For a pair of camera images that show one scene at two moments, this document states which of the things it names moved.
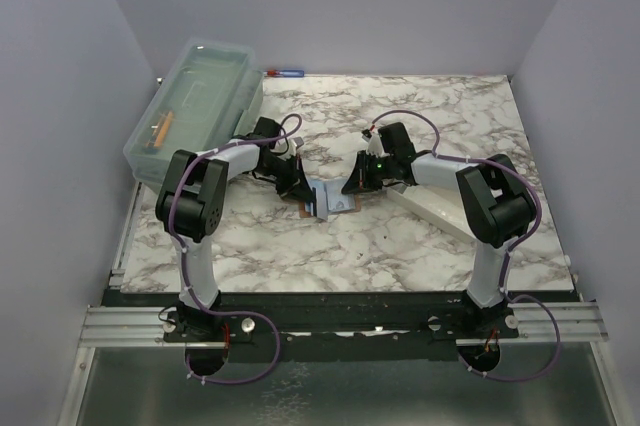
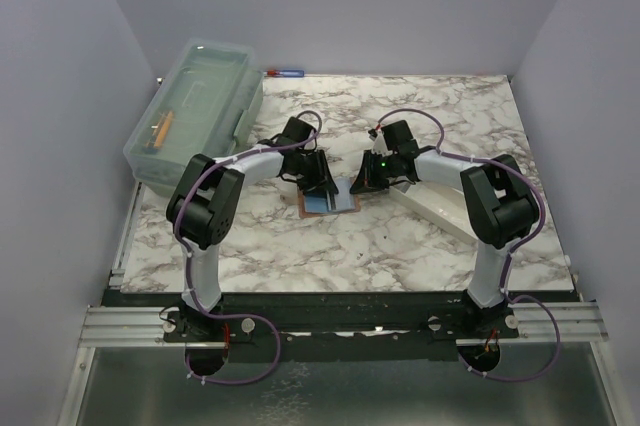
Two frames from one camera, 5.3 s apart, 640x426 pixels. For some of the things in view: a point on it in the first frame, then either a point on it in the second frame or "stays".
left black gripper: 297,177 to 321,179
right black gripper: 361,181 stays
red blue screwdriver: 285,73 stays
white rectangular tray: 441,206 stays
